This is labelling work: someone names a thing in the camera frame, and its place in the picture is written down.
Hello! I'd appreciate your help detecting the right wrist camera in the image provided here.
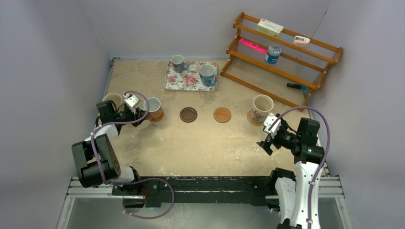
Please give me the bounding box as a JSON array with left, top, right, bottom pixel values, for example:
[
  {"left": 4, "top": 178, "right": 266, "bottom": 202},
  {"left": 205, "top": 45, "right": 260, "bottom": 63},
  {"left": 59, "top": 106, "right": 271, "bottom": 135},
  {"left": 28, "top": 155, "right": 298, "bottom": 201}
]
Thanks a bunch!
[{"left": 263, "top": 115, "right": 281, "bottom": 137}]

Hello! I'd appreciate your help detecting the blue white jar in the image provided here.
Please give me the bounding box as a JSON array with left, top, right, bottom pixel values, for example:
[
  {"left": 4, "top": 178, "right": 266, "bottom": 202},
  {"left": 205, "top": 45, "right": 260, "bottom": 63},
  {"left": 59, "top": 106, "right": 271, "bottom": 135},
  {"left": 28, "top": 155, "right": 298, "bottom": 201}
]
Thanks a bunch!
[{"left": 265, "top": 45, "right": 281, "bottom": 64}]

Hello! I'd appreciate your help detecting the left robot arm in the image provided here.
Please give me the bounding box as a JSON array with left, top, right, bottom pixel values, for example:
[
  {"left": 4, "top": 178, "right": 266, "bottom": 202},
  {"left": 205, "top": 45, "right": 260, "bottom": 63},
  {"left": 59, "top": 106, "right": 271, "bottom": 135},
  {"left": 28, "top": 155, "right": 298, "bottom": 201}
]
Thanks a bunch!
[{"left": 72, "top": 100, "right": 149, "bottom": 195}]

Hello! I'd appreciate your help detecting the small grey mug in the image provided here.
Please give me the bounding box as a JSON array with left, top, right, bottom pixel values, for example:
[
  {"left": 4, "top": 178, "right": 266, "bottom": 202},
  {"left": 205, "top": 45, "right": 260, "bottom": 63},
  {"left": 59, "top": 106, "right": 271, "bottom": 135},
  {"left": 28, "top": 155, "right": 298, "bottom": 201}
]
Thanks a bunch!
[{"left": 171, "top": 55, "right": 189, "bottom": 73}]

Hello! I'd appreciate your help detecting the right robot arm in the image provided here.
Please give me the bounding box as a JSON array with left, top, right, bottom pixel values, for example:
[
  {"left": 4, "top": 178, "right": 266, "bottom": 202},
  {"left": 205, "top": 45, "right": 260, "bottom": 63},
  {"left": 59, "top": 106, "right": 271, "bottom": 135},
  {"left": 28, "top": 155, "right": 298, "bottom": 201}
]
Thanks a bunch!
[{"left": 258, "top": 115, "right": 325, "bottom": 229}]

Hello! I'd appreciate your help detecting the dark wooden coaster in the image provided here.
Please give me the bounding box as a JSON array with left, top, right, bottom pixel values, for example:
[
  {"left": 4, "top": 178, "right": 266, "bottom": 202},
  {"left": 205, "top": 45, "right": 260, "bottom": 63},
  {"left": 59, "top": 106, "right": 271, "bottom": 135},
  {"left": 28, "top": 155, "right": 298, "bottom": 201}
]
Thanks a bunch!
[{"left": 180, "top": 107, "right": 198, "bottom": 123}]

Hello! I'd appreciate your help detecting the light wooden coaster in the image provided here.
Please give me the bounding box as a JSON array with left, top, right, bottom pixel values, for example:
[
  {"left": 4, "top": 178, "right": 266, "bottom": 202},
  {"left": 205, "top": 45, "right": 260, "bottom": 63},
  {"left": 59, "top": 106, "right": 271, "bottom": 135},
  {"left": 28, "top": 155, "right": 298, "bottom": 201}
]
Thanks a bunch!
[{"left": 147, "top": 108, "right": 164, "bottom": 122}]

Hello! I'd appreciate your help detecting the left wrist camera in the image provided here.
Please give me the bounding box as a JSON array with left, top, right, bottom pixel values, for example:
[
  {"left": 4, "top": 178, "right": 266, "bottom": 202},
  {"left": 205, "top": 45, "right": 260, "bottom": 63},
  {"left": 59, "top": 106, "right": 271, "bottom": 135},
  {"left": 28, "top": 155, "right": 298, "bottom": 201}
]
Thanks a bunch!
[{"left": 124, "top": 94, "right": 140, "bottom": 114}]

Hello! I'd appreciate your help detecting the wooden rack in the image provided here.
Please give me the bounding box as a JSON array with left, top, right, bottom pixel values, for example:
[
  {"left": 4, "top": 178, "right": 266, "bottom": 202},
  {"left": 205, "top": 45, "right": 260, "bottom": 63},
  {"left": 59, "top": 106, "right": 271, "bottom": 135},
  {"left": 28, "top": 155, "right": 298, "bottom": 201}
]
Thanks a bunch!
[{"left": 220, "top": 12, "right": 343, "bottom": 112}]

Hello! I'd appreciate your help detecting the beige mug with pattern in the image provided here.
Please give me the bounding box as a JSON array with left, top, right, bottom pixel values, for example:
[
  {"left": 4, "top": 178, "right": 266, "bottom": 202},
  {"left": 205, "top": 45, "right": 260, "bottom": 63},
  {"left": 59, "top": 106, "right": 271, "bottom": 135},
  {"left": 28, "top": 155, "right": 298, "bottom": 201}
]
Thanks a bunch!
[{"left": 102, "top": 93, "right": 124, "bottom": 109}]

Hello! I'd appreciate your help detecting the black aluminium base frame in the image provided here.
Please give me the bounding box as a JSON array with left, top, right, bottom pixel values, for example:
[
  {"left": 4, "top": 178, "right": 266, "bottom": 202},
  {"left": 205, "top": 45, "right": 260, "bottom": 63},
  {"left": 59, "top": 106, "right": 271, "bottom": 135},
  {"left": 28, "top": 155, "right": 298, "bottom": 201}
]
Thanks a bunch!
[{"left": 57, "top": 175, "right": 352, "bottom": 229}]

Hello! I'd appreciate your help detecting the tall beige mug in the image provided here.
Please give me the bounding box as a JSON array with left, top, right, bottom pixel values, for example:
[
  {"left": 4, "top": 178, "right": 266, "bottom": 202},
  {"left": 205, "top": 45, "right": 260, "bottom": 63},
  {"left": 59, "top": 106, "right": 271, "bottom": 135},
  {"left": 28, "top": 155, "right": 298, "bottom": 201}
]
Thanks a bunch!
[{"left": 251, "top": 94, "right": 274, "bottom": 115}]

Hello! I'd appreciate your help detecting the white green box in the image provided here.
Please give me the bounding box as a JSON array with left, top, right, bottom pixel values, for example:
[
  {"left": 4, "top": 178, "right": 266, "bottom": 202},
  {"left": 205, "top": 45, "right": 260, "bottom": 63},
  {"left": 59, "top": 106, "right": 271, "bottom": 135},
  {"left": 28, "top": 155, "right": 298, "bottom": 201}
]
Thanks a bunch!
[{"left": 256, "top": 19, "right": 284, "bottom": 39}]

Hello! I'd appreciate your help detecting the pink white tape dispenser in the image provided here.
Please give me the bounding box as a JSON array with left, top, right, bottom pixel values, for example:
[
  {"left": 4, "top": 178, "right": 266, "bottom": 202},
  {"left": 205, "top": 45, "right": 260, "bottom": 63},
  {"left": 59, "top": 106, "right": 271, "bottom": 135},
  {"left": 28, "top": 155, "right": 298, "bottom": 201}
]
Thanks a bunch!
[{"left": 293, "top": 35, "right": 311, "bottom": 48}]

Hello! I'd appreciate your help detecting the orange coaster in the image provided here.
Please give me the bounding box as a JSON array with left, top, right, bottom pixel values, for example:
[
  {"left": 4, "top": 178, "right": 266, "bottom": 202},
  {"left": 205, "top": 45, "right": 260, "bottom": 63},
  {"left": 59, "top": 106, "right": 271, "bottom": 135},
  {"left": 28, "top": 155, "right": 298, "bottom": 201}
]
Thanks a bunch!
[{"left": 213, "top": 107, "right": 232, "bottom": 123}]

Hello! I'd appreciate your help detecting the pink highlighter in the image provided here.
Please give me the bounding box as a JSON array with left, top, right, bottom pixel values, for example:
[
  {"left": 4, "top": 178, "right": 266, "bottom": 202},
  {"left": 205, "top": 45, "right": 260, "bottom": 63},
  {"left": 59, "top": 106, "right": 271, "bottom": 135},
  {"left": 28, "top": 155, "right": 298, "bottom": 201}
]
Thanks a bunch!
[{"left": 239, "top": 38, "right": 267, "bottom": 54}]

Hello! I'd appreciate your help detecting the black blue marker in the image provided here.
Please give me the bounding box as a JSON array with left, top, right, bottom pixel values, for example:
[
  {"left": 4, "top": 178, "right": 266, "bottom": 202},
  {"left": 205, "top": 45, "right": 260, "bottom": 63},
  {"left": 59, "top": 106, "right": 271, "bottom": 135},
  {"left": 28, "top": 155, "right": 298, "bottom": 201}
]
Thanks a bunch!
[{"left": 286, "top": 83, "right": 307, "bottom": 90}]

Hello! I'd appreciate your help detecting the blue mug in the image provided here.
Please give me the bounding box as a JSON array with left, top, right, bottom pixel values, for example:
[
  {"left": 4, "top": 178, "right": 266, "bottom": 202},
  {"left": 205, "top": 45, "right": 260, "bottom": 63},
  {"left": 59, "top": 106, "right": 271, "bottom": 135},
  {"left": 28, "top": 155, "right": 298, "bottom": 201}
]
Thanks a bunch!
[{"left": 199, "top": 64, "right": 216, "bottom": 86}]

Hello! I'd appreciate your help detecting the floral tray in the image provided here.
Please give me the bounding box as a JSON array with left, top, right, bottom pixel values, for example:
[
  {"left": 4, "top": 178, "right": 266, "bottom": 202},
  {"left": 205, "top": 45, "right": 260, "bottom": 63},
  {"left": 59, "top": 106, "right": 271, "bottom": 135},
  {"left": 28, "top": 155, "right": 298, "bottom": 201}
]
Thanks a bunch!
[{"left": 164, "top": 61, "right": 218, "bottom": 92}]

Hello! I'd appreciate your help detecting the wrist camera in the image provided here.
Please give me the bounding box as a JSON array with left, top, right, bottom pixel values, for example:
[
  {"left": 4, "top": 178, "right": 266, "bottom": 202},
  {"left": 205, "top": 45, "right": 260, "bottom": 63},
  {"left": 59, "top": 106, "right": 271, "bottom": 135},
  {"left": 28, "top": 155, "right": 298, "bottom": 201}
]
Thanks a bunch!
[
  {"left": 124, "top": 94, "right": 140, "bottom": 114},
  {"left": 263, "top": 115, "right": 281, "bottom": 137}
]

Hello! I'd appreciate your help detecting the woven rattan coaster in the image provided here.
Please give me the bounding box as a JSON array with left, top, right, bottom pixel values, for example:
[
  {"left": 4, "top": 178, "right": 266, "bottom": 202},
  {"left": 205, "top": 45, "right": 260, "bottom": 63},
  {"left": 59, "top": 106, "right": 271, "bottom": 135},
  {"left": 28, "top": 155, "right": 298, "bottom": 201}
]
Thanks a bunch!
[{"left": 247, "top": 109, "right": 267, "bottom": 126}]

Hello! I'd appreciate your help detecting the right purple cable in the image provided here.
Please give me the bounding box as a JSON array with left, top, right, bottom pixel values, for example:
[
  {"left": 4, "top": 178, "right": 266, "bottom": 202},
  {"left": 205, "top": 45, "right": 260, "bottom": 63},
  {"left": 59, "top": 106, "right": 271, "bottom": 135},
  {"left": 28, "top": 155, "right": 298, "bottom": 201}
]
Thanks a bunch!
[{"left": 268, "top": 106, "right": 331, "bottom": 229}]

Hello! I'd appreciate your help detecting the pink mug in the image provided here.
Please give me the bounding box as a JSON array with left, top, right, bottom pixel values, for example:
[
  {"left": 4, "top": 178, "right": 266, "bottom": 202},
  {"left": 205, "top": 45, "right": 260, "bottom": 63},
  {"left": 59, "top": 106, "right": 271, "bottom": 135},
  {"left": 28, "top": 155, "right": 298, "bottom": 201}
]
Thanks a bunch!
[{"left": 143, "top": 97, "right": 162, "bottom": 113}]

